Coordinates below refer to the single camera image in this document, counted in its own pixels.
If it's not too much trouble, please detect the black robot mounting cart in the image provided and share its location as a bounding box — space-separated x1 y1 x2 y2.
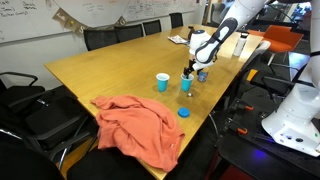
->
213 99 320 180

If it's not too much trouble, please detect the wall whiteboard with writing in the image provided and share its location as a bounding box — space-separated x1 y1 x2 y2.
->
0 0 208 44

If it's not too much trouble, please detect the orange chair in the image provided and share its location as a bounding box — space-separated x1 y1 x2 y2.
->
248 24 304 66

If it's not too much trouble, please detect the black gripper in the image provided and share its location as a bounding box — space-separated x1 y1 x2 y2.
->
182 58 199 80

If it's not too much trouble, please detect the grey moulded chair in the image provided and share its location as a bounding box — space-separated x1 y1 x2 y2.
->
209 2 228 25

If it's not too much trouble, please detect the blue round jar lid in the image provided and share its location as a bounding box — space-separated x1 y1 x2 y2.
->
177 106 191 119

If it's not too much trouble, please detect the peanut butter jar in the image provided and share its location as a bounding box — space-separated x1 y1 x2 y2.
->
197 68 210 83

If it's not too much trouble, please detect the colourful magazine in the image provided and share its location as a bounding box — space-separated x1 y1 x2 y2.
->
167 34 190 45

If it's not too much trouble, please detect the white bottle black cap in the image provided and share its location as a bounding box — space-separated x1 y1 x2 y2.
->
233 31 250 58

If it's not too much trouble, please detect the salmon orange cloth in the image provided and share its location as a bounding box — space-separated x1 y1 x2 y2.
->
90 94 186 173

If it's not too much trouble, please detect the blue plastic cup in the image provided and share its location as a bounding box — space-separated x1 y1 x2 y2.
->
180 73 195 93
155 72 171 93

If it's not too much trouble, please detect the brown paper bunting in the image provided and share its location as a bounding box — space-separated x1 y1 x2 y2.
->
51 6 129 35

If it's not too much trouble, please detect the black office chair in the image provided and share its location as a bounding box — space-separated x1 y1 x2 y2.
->
142 19 163 36
0 89 98 168
168 12 184 29
114 23 144 43
83 29 119 52
0 139 64 180
0 71 46 112

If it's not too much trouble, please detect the orange handled clamp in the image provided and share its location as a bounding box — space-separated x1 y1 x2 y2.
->
236 126 250 136
233 103 255 113

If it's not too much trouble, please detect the dark brown object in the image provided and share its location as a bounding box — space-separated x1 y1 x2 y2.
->
187 25 196 41

